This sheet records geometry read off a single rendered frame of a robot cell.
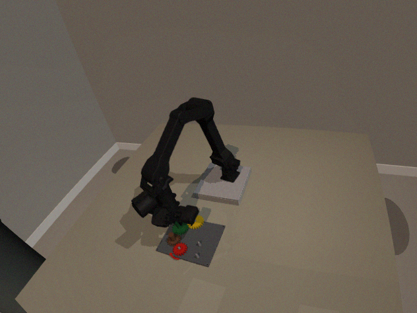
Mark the brown gear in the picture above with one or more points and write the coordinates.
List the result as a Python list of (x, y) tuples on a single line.
[(173, 239)]

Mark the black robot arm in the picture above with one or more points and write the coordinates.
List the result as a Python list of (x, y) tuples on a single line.
[(156, 169)]

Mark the green gear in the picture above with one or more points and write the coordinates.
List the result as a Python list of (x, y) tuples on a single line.
[(179, 230)]

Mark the yellow gear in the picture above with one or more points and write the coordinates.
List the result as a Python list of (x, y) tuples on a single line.
[(196, 224)]

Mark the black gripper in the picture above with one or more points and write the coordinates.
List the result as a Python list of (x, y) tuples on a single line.
[(186, 214)]

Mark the red gear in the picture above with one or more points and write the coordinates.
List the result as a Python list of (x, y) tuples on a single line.
[(180, 251)]

